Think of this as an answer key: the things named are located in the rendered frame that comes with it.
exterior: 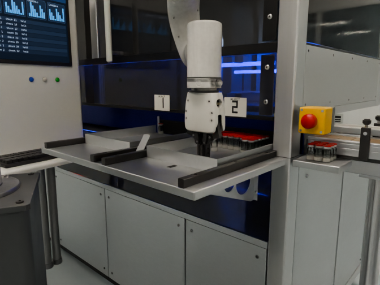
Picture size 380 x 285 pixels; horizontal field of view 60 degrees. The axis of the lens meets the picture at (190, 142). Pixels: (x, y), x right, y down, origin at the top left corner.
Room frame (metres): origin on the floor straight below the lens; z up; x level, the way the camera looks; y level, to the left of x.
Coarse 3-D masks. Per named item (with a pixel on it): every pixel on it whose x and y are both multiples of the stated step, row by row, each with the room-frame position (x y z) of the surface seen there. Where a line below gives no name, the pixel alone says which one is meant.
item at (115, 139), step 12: (96, 132) 1.20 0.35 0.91; (108, 132) 1.23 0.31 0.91; (120, 132) 1.28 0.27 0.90; (132, 132) 1.32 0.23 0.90; (144, 132) 1.37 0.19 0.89; (156, 132) 1.41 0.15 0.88; (96, 144) 1.12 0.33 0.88; (108, 144) 1.07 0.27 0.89; (120, 144) 1.02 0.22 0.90; (132, 144) 1.00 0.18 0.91
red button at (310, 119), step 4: (304, 116) 0.86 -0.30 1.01; (308, 116) 0.85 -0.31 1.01; (312, 116) 0.84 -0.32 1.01; (304, 120) 0.85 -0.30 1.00; (308, 120) 0.85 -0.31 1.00; (312, 120) 0.84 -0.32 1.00; (316, 120) 0.85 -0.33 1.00; (304, 124) 0.85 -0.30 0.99; (308, 124) 0.85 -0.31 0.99; (312, 124) 0.84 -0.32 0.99; (316, 124) 0.85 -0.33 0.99; (308, 128) 0.85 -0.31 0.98
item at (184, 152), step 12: (156, 144) 0.96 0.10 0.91; (168, 144) 1.00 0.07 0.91; (180, 144) 1.04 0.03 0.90; (192, 144) 1.08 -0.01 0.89; (156, 156) 0.91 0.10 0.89; (168, 156) 0.88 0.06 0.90; (180, 156) 0.84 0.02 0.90; (192, 156) 0.82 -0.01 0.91; (204, 156) 0.79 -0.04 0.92; (216, 156) 0.94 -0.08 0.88; (228, 156) 0.80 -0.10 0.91; (240, 156) 0.84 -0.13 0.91; (204, 168) 0.79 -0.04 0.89
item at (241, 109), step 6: (228, 102) 1.06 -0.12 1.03; (234, 102) 1.04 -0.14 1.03; (240, 102) 1.03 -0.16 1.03; (246, 102) 1.01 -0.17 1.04; (228, 108) 1.06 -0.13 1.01; (234, 108) 1.04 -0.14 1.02; (240, 108) 1.03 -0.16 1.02; (246, 108) 1.01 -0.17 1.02; (228, 114) 1.06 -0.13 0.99; (234, 114) 1.04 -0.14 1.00; (240, 114) 1.03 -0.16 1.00
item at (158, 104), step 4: (156, 96) 1.29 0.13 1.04; (160, 96) 1.27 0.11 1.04; (164, 96) 1.26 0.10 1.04; (168, 96) 1.25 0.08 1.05; (156, 100) 1.29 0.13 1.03; (160, 100) 1.27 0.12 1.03; (164, 100) 1.26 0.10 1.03; (168, 100) 1.25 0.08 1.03; (156, 104) 1.29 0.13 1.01; (160, 104) 1.28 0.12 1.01; (164, 104) 1.26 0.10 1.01; (168, 104) 1.25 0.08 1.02; (156, 108) 1.29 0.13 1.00; (160, 108) 1.28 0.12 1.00; (164, 108) 1.26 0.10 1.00; (168, 108) 1.25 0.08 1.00
